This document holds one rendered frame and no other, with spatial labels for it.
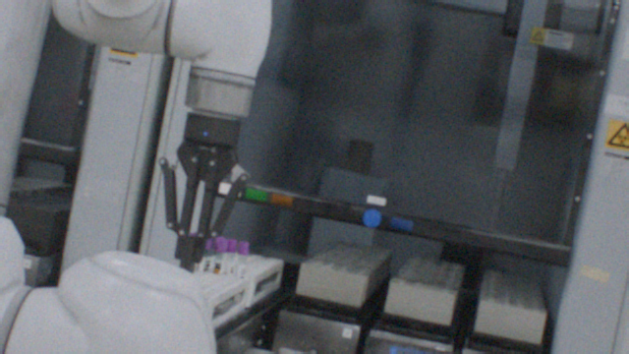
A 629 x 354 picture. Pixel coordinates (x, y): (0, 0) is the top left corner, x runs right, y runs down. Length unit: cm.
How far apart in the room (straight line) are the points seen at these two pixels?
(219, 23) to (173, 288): 66
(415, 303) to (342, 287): 12
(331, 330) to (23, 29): 106
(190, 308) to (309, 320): 101
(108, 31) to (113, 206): 60
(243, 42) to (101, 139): 62
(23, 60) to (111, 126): 108
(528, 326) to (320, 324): 34
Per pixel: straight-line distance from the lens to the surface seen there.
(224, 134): 175
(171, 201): 179
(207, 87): 175
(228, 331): 189
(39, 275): 228
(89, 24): 176
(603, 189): 221
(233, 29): 174
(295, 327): 216
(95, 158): 231
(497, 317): 221
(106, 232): 231
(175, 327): 114
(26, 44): 123
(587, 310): 222
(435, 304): 221
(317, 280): 222
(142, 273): 115
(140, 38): 176
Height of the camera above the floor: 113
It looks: 3 degrees down
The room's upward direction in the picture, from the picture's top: 11 degrees clockwise
